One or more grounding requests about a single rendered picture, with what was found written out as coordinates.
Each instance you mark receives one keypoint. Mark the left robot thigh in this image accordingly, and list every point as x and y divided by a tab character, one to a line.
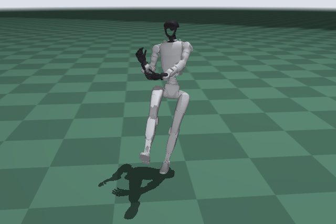
181	106

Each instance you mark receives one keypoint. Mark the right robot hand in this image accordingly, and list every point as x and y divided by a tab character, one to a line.
141	57

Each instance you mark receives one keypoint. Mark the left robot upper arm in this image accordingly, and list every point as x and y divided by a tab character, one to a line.
187	49

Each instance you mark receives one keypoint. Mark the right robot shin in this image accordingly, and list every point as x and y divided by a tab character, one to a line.
150	132

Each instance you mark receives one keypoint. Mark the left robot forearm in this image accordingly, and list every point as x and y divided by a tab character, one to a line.
175	69

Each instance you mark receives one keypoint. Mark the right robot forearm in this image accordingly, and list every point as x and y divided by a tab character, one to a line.
147	68

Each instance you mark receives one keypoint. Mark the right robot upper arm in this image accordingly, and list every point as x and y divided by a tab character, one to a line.
154	57

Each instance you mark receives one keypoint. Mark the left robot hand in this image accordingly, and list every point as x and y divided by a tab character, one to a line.
154	76

